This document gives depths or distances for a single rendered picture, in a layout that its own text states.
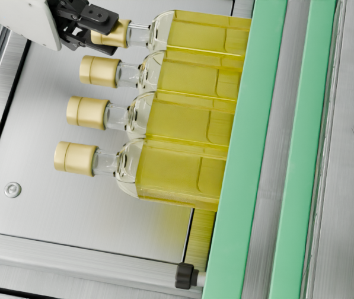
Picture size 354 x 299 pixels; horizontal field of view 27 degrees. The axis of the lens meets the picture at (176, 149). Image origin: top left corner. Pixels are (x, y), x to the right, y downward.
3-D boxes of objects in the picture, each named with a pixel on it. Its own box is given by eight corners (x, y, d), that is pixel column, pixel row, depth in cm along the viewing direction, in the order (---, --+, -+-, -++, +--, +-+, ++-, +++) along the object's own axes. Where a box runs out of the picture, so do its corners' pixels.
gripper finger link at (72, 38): (60, 48, 97) (87, 48, 94) (37, 23, 94) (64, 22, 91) (70, 32, 98) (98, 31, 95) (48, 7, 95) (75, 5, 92)
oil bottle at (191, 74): (319, 93, 89) (145, 69, 92) (325, 68, 84) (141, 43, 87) (314, 134, 87) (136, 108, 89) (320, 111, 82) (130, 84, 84)
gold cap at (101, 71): (123, 69, 91) (89, 64, 91) (120, 53, 87) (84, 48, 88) (117, 94, 89) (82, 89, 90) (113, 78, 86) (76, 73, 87)
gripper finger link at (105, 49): (69, 50, 96) (114, 67, 94) (64, 35, 93) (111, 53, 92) (81, 31, 97) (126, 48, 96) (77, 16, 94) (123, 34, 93)
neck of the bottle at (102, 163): (121, 158, 85) (80, 152, 86) (117, 146, 82) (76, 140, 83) (115, 181, 84) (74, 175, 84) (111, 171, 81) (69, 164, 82)
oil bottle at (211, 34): (324, 53, 91) (155, 31, 94) (331, 26, 86) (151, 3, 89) (319, 92, 89) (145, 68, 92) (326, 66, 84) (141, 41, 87)
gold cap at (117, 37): (133, 31, 93) (99, 26, 94) (130, 13, 90) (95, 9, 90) (127, 54, 92) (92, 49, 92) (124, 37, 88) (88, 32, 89)
